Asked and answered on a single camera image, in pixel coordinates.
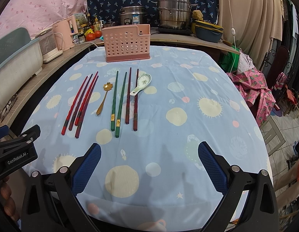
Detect dark red chopstick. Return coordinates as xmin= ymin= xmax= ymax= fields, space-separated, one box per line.
xmin=68 ymin=74 xmax=92 ymax=131

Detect green chopstick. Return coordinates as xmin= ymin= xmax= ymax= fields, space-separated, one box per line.
xmin=111 ymin=71 xmax=119 ymax=131
xmin=115 ymin=72 xmax=127 ymax=138

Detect maroon chopstick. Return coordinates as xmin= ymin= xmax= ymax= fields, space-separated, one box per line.
xmin=74 ymin=76 xmax=99 ymax=139

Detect gold flower spoon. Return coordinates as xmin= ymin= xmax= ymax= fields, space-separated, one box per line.
xmin=96 ymin=82 xmax=113 ymax=116

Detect white ceramic soup spoon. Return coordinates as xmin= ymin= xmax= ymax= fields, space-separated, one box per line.
xmin=130 ymin=73 xmax=152 ymax=96

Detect pink perforated utensil holder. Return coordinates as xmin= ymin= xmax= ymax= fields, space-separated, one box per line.
xmin=102 ymin=24 xmax=150 ymax=62

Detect person's left hand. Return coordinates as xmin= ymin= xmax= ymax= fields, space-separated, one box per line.
xmin=0 ymin=176 xmax=20 ymax=222

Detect eyeglasses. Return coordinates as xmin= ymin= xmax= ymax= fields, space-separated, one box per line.
xmin=0 ymin=94 xmax=17 ymax=122

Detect blue patterned tablecloth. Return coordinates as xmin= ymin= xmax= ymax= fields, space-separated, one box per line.
xmin=24 ymin=47 xmax=271 ymax=231

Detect pink floral cloth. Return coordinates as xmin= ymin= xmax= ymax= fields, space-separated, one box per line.
xmin=227 ymin=68 xmax=275 ymax=127

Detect white blender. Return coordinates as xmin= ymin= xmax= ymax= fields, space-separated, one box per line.
xmin=35 ymin=27 xmax=63 ymax=63

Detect pink electric kettle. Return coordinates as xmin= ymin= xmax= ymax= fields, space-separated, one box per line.
xmin=52 ymin=15 xmax=78 ymax=51

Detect red tomato front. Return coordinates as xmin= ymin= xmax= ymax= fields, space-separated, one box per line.
xmin=85 ymin=32 xmax=96 ymax=41

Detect red tomato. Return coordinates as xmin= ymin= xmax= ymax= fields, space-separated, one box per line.
xmin=94 ymin=30 xmax=102 ymax=39
xmin=85 ymin=32 xmax=96 ymax=41

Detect red tomato back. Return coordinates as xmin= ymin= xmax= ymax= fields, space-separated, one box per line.
xmin=94 ymin=30 xmax=102 ymax=39

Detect stacked yellow blue bowls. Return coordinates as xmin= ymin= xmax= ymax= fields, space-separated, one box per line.
xmin=195 ymin=20 xmax=224 ymax=43

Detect black induction cooktop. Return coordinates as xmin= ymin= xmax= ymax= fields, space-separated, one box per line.
xmin=158 ymin=27 xmax=192 ymax=36

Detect pink dotted curtain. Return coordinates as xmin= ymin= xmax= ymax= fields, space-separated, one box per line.
xmin=0 ymin=0 xmax=85 ymax=38

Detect yellow oil bottle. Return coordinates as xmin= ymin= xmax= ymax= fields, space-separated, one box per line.
xmin=93 ymin=17 xmax=101 ymax=32

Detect yellow sponge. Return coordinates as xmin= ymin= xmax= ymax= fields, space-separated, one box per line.
xmin=192 ymin=10 xmax=203 ymax=20

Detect beige hanging curtain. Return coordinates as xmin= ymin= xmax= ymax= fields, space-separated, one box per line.
xmin=218 ymin=0 xmax=283 ymax=68

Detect steel rice cooker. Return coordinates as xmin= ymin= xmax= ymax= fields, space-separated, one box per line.
xmin=120 ymin=5 xmax=147 ymax=25

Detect stacked steel steamer pot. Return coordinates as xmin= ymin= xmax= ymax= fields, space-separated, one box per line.
xmin=157 ymin=0 xmax=197 ymax=30

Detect navy floral backsplash cloth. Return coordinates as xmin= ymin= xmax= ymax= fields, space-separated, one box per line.
xmin=87 ymin=0 xmax=219 ymax=27

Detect white corded switch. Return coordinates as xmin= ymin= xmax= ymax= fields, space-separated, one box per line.
xmin=222 ymin=0 xmax=237 ymax=73

